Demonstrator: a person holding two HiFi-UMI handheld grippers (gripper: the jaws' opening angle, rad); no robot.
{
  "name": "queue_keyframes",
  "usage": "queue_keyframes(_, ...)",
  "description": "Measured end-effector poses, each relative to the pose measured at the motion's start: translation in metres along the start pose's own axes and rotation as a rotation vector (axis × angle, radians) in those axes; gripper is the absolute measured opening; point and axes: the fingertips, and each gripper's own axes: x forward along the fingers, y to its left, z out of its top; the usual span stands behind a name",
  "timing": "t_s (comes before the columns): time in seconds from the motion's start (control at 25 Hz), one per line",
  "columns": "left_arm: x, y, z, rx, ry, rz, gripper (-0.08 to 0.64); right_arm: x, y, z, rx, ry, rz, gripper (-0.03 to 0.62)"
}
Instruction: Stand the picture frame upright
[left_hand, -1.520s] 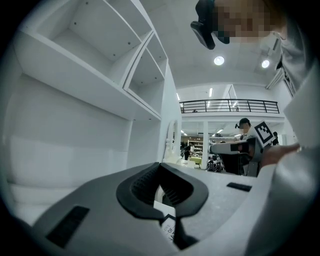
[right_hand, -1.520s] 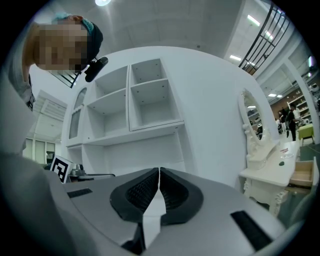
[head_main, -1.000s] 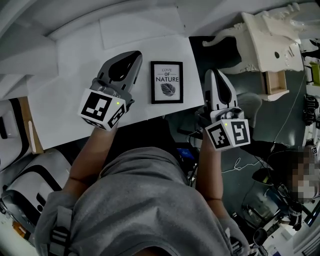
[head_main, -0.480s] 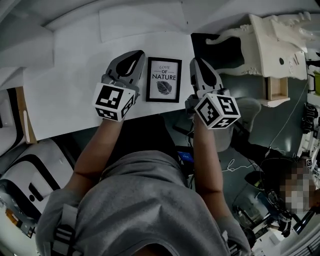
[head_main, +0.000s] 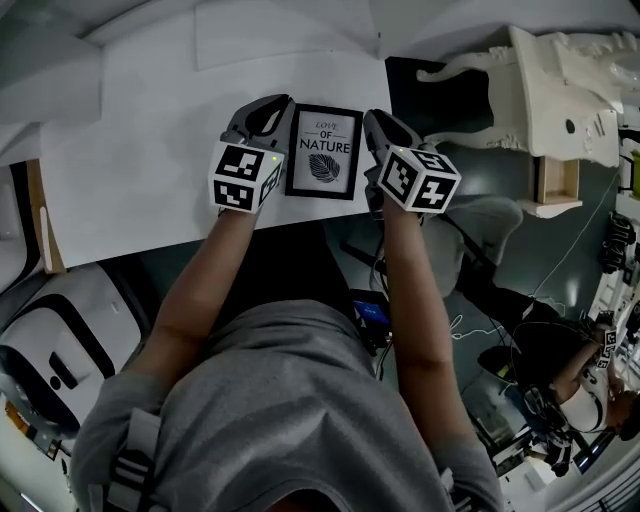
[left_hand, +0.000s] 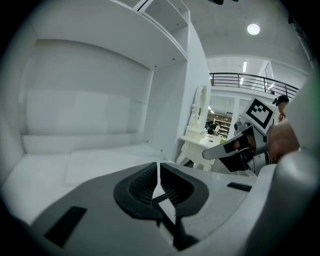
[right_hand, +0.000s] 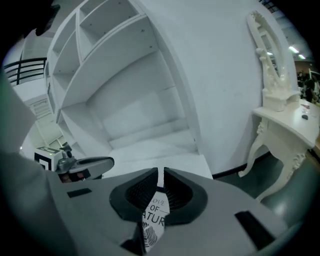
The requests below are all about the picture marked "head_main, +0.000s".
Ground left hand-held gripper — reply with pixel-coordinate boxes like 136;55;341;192
207;93;298;216

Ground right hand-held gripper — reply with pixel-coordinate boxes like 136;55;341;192
363;108;462;221

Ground black framed nature picture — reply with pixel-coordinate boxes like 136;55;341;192
284;102;365;201

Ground person's left forearm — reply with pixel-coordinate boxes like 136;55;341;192
144;207;266;371

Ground person's right forearm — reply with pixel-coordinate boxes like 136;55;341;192
382;199;461;401

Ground person's black trousers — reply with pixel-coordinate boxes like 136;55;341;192
249;219;351;321

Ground cream ornate dressing table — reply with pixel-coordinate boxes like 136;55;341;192
415;24;640;219

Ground black device with blue screen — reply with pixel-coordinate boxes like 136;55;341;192
352;299;394;351

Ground brown cardboard box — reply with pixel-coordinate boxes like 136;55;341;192
24;158;66;275

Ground person's grey t-shirt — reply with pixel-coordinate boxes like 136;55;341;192
72;299;504;512

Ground white floor cable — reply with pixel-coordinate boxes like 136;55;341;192
452;314;501;341

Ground grey harness strap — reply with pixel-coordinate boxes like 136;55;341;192
439;467;481;512
107;407;161;512

